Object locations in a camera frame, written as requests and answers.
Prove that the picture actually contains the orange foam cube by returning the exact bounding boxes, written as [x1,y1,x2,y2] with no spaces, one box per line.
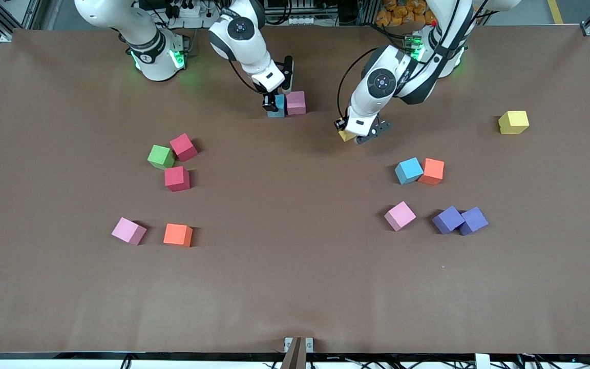
[163,223,194,248]
[418,158,446,186]

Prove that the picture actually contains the white power strip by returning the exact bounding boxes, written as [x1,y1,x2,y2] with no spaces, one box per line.
[170,3,208,18]

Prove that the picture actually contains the pink foam cube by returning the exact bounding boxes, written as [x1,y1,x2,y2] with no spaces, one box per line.
[286,91,307,115]
[384,201,417,232]
[111,217,148,246]

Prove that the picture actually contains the blue foam cube with scribble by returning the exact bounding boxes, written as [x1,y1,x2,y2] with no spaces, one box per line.
[267,94,286,118]

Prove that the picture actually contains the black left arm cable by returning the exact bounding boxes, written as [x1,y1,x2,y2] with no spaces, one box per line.
[337,47,378,119]

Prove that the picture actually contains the red foam cube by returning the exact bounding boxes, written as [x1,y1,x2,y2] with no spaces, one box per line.
[169,133,198,162]
[164,166,191,192]

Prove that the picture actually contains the orange mesh bags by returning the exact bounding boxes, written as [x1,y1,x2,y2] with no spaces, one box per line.
[375,0,436,27]

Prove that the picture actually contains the green foam cube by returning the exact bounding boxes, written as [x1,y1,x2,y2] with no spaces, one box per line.
[147,145,176,171]

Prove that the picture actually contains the brown table cover mat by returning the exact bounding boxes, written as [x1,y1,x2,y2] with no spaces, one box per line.
[0,26,590,355]

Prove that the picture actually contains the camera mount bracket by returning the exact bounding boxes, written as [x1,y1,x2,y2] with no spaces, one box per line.
[281,336,315,369]

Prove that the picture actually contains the purple foam cube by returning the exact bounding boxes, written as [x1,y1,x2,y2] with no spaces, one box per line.
[432,206,465,235]
[459,207,489,236]

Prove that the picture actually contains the black equipment rack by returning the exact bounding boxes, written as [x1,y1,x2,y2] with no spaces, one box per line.
[264,0,372,26]

